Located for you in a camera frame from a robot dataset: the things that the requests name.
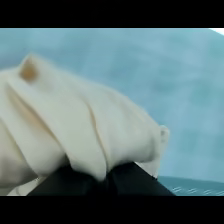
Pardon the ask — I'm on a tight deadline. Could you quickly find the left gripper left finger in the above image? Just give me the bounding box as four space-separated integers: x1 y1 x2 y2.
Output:
27 164 110 197

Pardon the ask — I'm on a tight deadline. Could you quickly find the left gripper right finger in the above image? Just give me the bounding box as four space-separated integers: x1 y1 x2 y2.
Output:
106 161 175 197

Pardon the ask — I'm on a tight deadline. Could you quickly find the cream shirt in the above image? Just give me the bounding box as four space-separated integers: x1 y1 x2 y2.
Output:
0 51 171 197

